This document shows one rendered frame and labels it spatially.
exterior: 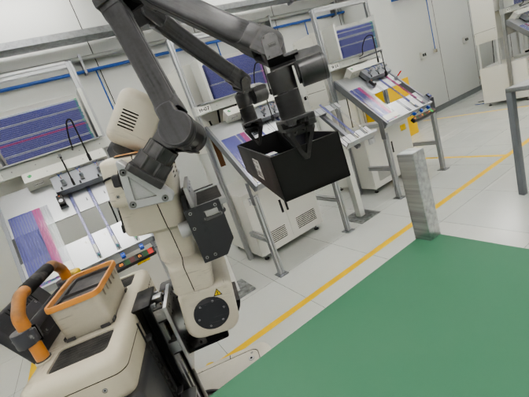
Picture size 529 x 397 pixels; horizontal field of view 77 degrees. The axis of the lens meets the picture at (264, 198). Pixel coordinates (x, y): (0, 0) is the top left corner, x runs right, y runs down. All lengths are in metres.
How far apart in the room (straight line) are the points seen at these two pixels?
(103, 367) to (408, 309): 0.72
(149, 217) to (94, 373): 0.39
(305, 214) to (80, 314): 2.26
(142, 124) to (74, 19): 3.44
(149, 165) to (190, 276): 0.37
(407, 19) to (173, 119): 6.60
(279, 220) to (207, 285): 1.92
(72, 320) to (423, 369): 0.90
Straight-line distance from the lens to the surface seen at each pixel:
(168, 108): 0.77
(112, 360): 0.95
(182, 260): 1.01
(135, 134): 0.93
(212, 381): 1.55
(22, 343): 1.08
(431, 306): 0.47
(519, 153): 3.03
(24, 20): 4.29
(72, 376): 0.99
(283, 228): 2.90
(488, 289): 0.50
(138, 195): 0.80
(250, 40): 0.78
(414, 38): 7.23
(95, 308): 1.07
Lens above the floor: 1.24
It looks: 15 degrees down
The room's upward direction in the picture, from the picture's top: 19 degrees counter-clockwise
